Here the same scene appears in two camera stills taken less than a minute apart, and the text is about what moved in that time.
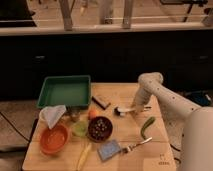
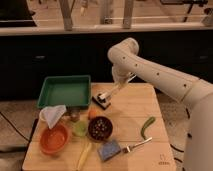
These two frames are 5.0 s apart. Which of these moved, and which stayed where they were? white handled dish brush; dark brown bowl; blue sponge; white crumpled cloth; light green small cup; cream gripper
Moved: white handled dish brush; cream gripper
Stayed: white crumpled cloth; light green small cup; blue sponge; dark brown bowl
